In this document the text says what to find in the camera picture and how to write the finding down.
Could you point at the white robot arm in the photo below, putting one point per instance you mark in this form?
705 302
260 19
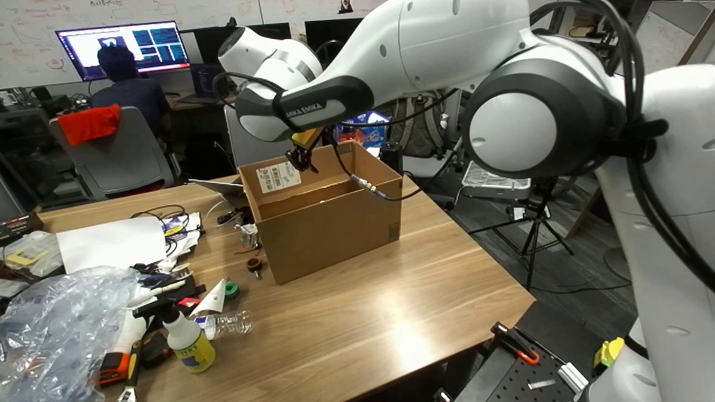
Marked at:
521 113

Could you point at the white paper cone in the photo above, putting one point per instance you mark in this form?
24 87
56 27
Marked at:
212 299

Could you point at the monitor with lit screen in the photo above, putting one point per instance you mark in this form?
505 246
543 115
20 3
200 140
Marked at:
148 46

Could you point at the crumpled clear plastic bottle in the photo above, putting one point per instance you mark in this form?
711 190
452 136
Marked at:
233 322

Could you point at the clear plastic bag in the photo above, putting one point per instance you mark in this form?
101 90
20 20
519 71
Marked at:
52 336

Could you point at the grey office chair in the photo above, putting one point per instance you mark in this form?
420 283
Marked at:
118 164
249 147

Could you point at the grey-brown backpack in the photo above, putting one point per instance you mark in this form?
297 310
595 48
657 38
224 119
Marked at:
425 125

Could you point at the seated person in dark shirt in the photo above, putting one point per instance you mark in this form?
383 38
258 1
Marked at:
130 85

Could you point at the brown cardboard box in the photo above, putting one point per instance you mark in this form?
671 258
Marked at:
327 224

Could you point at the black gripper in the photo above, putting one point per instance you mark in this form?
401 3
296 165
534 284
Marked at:
302 154

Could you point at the tan wrist camera block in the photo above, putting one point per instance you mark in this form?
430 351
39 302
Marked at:
305 136

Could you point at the yellow cup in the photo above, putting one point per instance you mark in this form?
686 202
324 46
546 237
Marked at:
191 342

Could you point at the green tape roll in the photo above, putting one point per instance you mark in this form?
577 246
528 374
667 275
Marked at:
233 291

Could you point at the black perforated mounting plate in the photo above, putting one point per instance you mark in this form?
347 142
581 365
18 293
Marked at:
515 380

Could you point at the black monitor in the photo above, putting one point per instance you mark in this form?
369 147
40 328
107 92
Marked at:
214 41
331 30

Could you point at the blue printed box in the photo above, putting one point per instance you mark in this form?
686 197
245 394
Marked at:
365 125

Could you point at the black tripod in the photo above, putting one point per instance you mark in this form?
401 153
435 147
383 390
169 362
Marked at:
538 224

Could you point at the yellow plastic clip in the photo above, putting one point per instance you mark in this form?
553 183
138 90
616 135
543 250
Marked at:
607 351

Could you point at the white paper sheet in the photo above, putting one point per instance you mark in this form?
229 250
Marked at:
112 241

